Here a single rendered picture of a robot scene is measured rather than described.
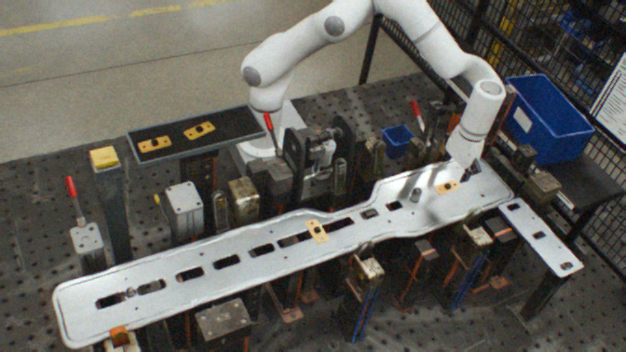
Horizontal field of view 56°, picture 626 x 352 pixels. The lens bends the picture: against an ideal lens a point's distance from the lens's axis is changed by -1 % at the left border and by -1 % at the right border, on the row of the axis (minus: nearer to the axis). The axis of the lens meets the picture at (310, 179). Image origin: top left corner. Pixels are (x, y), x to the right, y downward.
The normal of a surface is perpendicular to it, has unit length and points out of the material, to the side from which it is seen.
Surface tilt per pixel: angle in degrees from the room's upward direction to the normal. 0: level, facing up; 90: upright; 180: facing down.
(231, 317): 0
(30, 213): 0
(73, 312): 0
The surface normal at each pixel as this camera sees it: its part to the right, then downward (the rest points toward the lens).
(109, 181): 0.45, 0.69
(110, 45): 0.12, -0.68
